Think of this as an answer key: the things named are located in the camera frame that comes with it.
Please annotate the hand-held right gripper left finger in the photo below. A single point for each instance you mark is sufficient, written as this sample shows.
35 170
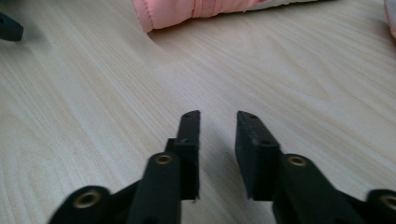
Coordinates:
190 161

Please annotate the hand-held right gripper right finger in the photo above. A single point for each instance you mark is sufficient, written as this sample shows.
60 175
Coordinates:
258 165

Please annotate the pink glove with red print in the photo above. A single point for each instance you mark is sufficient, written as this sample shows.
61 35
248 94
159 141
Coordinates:
186 11

